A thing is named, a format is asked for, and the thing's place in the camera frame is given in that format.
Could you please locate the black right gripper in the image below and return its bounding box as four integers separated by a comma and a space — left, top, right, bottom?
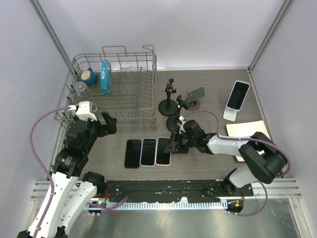
164, 130, 197, 154

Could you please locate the pink case phone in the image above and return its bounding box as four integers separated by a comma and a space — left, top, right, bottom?
156, 137, 171, 166

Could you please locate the lilac case phone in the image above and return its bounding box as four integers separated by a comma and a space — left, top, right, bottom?
226, 80, 250, 111
140, 138, 157, 167

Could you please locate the black phone stand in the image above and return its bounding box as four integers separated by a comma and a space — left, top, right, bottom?
158, 78, 177, 117
166, 95, 189, 132

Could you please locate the black phone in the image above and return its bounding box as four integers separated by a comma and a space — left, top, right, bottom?
124, 139, 141, 169

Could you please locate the black front phone stand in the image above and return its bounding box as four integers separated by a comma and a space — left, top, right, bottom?
158, 78, 177, 117

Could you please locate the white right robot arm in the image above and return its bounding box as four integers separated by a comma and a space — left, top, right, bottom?
163, 119, 289, 196

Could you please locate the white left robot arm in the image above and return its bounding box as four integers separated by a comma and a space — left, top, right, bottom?
18, 112, 117, 238

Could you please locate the wooden round phone stand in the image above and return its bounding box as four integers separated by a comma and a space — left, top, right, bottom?
185, 87, 205, 111

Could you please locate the white angled phone stand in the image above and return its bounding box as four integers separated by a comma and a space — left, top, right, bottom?
223, 106, 239, 122

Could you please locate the striped white mug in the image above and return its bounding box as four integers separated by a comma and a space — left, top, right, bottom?
89, 102, 98, 113

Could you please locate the clear drinking glass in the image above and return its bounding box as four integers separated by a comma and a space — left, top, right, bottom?
73, 81, 92, 100

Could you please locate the blue ceramic mug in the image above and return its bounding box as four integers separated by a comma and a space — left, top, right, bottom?
81, 68, 98, 86

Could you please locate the blue plate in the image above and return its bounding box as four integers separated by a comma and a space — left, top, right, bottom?
100, 59, 112, 95

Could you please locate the white flat board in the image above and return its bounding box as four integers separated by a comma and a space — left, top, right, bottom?
225, 120, 270, 163

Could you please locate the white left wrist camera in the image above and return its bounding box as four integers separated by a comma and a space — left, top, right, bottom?
69, 101, 97, 121

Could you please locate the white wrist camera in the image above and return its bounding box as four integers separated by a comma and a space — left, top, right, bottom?
177, 116, 186, 134
69, 101, 97, 121

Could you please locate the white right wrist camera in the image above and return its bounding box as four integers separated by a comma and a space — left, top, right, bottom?
177, 116, 186, 134

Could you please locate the grey wire dish rack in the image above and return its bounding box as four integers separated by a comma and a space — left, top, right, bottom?
59, 45, 157, 129

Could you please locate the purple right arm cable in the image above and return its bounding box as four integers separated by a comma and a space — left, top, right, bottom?
184, 111, 292, 178

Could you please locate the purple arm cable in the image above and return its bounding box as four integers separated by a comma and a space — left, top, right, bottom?
29, 107, 75, 238
184, 111, 292, 178

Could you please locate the white slotted cable duct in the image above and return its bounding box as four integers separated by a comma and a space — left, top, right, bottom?
85, 200, 228, 211

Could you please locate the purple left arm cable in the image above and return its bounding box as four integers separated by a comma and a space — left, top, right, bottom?
29, 107, 75, 238

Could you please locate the left aluminium frame post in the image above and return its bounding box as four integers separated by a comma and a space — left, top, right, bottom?
29, 0, 77, 75

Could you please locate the aluminium frame post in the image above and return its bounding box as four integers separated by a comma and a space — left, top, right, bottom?
29, 0, 77, 75
247, 0, 295, 74

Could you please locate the right aluminium frame post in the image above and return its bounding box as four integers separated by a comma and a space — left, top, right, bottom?
247, 0, 295, 74

